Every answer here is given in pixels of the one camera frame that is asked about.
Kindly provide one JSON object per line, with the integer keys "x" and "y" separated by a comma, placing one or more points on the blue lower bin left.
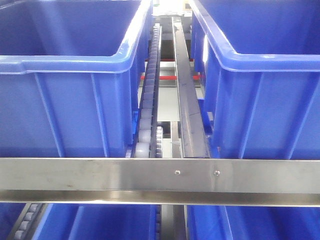
{"x": 64, "y": 221}

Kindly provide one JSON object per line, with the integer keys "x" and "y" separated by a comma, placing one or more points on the blue bin centre left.
{"x": 69, "y": 76}

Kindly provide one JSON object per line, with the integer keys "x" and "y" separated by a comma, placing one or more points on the white roller conveyor track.
{"x": 148, "y": 139}

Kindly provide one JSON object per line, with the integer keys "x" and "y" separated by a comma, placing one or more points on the blue lower bin right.
{"x": 219, "y": 222}

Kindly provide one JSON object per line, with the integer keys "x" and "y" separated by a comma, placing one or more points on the steel guide rail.
{"x": 194, "y": 140}

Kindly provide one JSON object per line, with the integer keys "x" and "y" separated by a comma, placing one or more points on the stainless steel shelf rack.
{"x": 190, "y": 181}

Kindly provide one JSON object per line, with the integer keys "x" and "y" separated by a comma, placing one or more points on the blue bin centre right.
{"x": 259, "y": 62}

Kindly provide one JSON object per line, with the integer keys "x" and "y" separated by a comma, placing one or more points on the blue bin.
{"x": 219, "y": 222}
{"x": 64, "y": 221}
{"x": 69, "y": 76}
{"x": 259, "y": 62}

